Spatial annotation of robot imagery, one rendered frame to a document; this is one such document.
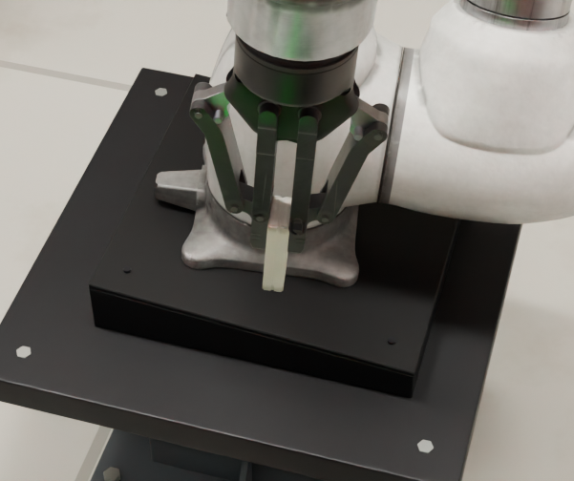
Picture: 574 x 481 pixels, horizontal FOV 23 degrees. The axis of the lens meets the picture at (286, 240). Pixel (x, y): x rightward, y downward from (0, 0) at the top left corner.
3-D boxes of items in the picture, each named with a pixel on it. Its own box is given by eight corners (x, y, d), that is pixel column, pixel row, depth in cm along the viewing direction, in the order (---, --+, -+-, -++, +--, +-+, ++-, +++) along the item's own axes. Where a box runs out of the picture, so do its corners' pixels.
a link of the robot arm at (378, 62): (219, 111, 149) (226, -56, 133) (387, 137, 148) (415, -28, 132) (188, 219, 139) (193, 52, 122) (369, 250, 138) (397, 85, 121)
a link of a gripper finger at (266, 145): (282, 113, 86) (259, 110, 86) (266, 232, 94) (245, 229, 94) (288, 71, 89) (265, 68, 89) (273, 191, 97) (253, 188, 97)
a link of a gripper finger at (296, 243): (293, 187, 95) (337, 193, 95) (288, 236, 99) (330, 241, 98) (291, 203, 94) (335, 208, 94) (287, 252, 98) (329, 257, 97)
